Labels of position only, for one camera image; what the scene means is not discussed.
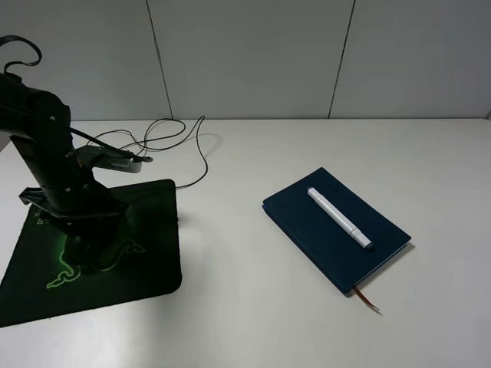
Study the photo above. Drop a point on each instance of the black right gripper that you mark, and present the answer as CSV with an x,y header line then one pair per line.
x,y
69,193

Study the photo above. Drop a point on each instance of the white marker pen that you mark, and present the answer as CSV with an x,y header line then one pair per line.
x,y
340,219

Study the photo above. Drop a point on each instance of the black green Razer mouse pad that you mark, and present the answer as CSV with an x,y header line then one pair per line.
x,y
143,261

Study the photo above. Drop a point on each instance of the dark blue hardcover notebook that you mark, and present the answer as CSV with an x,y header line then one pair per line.
x,y
337,256

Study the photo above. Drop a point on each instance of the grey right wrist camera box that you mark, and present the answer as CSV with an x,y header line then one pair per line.
x,y
97,156

